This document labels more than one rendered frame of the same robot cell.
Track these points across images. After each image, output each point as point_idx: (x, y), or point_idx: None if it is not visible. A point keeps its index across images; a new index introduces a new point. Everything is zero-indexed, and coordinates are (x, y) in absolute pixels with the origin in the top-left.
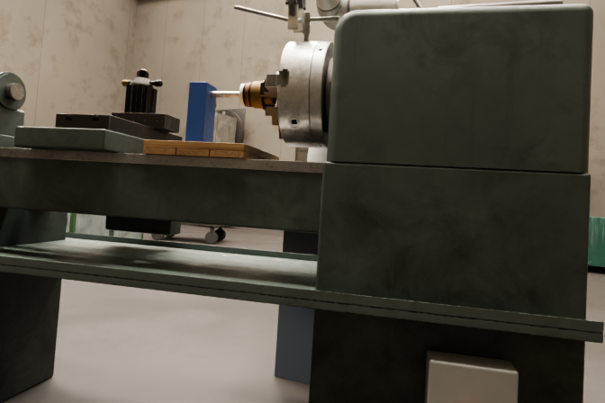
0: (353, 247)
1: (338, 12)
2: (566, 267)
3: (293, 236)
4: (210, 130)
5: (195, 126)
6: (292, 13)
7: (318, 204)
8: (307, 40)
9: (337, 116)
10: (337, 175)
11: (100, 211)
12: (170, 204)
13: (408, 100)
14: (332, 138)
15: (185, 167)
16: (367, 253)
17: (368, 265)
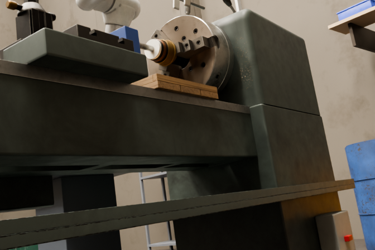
0: (283, 160)
1: None
2: (328, 160)
3: (75, 208)
4: None
5: None
6: None
7: (251, 136)
8: None
9: (260, 74)
10: (268, 113)
11: (127, 151)
12: (181, 139)
13: (278, 70)
14: (261, 89)
15: (184, 104)
16: (287, 163)
17: (289, 171)
